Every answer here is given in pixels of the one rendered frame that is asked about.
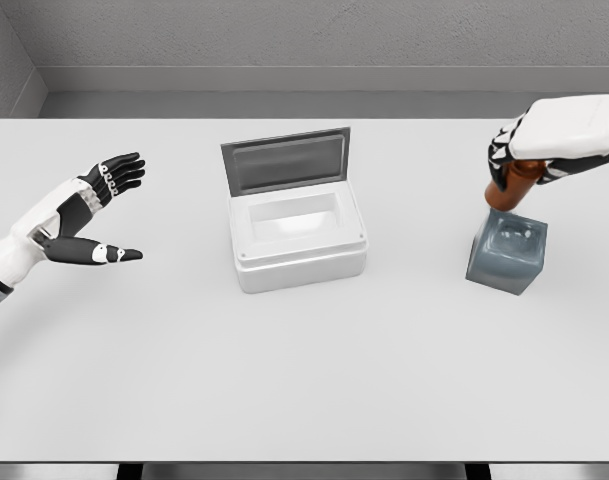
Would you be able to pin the white box with open lid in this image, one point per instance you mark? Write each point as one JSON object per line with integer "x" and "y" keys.
{"x": 296, "y": 235}

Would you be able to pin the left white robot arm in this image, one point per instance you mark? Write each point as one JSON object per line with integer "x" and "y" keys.
{"x": 1, "y": 262}

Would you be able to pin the grey square holder block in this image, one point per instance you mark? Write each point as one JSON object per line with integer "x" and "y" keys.
{"x": 506, "y": 255}

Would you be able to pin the brown bottle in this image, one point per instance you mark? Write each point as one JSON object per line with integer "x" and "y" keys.
{"x": 511, "y": 187}

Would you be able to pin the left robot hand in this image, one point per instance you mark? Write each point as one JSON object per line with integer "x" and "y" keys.
{"x": 69, "y": 207}

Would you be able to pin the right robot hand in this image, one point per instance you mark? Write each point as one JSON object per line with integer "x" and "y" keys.
{"x": 559, "y": 132}

